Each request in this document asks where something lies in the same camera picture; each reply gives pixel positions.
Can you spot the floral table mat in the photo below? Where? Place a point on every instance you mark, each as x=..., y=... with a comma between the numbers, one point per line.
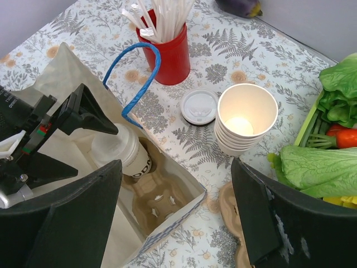
x=223, y=51

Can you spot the stack of white lids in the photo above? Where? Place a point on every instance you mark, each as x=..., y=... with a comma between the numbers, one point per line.
x=199, y=106

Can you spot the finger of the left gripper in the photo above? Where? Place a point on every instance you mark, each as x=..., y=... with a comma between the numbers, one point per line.
x=81, y=110
x=40, y=169

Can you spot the blue checkered paper bag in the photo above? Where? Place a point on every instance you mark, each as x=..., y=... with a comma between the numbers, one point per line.
x=61, y=77

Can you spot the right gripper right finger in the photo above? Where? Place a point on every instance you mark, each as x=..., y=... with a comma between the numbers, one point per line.
x=283, y=227

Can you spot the toy green lettuce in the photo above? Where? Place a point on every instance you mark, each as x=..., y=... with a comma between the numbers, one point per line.
x=337, y=101

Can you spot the stack of paper cups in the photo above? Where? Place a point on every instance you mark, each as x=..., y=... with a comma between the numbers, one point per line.
x=246, y=112

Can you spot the purple toy eggplant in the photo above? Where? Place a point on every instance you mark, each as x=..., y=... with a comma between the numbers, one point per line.
x=241, y=8

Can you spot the red straw holder cup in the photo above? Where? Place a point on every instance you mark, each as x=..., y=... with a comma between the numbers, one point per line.
x=175, y=60

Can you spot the cardboard cup carrier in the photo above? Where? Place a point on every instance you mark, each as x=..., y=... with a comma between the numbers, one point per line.
x=160, y=193
x=230, y=214

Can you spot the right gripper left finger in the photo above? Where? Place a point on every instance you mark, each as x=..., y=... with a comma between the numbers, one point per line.
x=67, y=227

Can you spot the toy napa cabbage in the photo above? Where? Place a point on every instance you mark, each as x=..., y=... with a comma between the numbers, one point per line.
x=319, y=173

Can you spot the white cup lid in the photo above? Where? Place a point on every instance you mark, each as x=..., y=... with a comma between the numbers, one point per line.
x=122, y=146

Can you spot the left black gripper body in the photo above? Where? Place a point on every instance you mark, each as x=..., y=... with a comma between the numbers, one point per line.
x=17, y=115

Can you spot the white paper coffee cup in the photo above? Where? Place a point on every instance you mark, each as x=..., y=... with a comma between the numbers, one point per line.
x=139, y=162

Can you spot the white wrapped straws bundle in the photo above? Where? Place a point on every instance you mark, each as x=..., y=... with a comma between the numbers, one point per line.
x=166, y=23

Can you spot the toy yellow leaf vegetable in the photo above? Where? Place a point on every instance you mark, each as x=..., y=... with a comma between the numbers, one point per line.
x=349, y=202

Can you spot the green plastic basket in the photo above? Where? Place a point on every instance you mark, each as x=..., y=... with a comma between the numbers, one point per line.
x=313, y=124

